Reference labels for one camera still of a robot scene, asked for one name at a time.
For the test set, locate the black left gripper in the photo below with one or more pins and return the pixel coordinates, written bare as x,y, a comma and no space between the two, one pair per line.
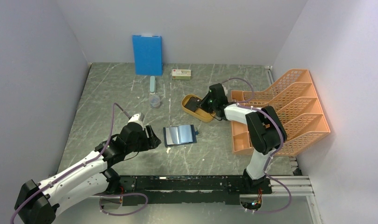
151,134

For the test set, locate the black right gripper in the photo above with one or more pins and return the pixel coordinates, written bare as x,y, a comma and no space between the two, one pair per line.
203,102

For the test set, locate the navy blue card holder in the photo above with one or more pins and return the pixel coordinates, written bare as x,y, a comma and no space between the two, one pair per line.
179,135

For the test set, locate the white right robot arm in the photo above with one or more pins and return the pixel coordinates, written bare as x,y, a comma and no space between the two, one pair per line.
265,129

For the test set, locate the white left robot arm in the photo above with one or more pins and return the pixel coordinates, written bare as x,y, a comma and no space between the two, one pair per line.
41,202

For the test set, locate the black VIP card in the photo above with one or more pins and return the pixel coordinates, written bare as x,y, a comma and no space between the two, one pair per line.
193,104

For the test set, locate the yellow oval tray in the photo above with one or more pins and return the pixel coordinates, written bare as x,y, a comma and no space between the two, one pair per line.
199,114

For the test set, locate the clear jar of paper clips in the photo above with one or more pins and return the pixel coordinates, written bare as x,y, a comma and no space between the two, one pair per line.
155,101

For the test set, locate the green and white small box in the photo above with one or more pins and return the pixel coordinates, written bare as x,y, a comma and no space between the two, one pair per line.
181,74

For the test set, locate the light blue stapler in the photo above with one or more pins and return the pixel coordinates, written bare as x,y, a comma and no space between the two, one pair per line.
152,87

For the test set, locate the blue upright folder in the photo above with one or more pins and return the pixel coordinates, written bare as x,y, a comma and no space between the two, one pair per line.
147,54

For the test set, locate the orange plastic file organizer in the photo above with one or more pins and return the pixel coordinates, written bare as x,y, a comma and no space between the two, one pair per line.
298,107

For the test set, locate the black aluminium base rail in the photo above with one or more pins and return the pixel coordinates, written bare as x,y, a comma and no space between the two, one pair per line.
228,189

